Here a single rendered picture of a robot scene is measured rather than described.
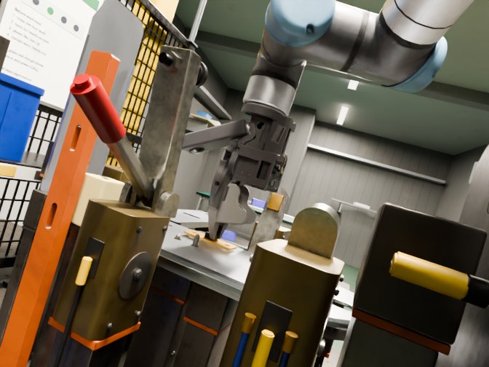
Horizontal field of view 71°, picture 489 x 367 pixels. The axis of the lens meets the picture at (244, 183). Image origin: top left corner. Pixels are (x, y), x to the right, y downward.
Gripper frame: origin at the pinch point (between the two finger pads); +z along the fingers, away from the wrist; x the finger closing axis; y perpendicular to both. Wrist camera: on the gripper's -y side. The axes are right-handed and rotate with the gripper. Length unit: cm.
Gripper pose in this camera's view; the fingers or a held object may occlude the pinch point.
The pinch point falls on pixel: (213, 229)
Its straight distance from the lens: 54.7
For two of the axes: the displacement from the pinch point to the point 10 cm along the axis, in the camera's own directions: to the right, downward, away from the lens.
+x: 3.3, 1.0, 9.4
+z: -3.1, 9.5, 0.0
